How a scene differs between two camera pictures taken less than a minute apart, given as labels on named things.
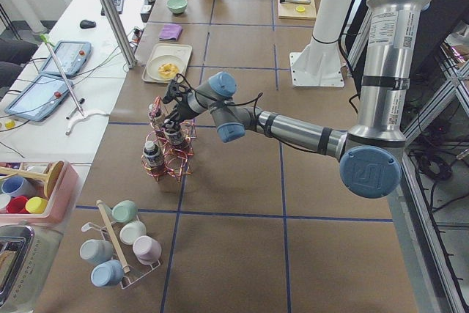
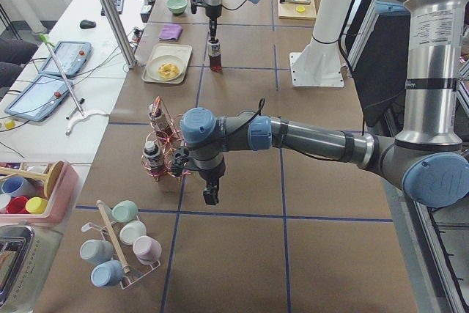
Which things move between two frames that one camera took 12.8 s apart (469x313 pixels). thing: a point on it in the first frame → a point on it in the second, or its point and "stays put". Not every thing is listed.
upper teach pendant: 71,56 stays put
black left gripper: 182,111 → 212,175
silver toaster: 26,254 stays put
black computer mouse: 86,24 stays put
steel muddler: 295,1 stays put
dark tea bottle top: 173,131 → 214,50
